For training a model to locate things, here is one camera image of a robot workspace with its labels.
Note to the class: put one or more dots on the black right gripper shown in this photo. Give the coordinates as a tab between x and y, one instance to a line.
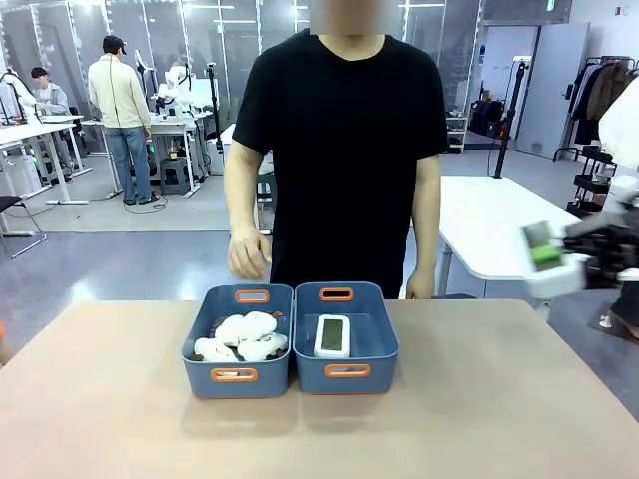
601	249

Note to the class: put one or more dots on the person's left forearm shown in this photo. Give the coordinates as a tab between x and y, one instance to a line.
427	234

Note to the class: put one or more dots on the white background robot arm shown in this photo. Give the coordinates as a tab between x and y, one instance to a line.
12	100
175	85

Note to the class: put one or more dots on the person's right forearm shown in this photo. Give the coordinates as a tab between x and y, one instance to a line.
244	209

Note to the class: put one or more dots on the person's left hand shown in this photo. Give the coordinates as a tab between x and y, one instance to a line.
420	284

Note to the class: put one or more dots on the person's right hand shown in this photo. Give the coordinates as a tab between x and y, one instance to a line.
247	254

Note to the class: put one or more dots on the large white table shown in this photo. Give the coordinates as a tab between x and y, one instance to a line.
489	224

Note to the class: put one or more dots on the black rolling cart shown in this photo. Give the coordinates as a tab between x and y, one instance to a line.
591	184

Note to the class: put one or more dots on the black tripod stand orange light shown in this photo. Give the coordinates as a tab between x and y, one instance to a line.
505	125

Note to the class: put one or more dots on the white shoe rack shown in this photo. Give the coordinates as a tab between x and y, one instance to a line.
458	135

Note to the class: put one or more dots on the black bags pile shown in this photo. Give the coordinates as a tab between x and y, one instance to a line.
486	117

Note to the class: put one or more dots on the grey door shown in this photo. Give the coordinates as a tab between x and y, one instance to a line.
551	90

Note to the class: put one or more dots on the coat rack with clothes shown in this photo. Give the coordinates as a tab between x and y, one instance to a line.
599	95

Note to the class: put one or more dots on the person in black t-shirt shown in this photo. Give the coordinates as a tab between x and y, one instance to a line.
344	149

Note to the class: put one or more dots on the grey plastic stool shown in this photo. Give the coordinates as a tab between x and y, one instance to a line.
265	199

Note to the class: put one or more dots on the dark grey step stool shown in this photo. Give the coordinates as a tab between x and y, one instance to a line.
175	177

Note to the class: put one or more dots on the white workbench with equipment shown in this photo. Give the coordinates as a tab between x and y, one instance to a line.
170	127

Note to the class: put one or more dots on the man in cream sweater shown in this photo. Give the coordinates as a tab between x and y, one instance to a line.
120	95

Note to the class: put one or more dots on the seated person grey hoodie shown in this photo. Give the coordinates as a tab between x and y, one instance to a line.
50	95

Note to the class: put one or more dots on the black folding chair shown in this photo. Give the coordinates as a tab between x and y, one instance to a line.
20	214

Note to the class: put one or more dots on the white desk with legs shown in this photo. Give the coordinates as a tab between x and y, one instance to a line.
30	132

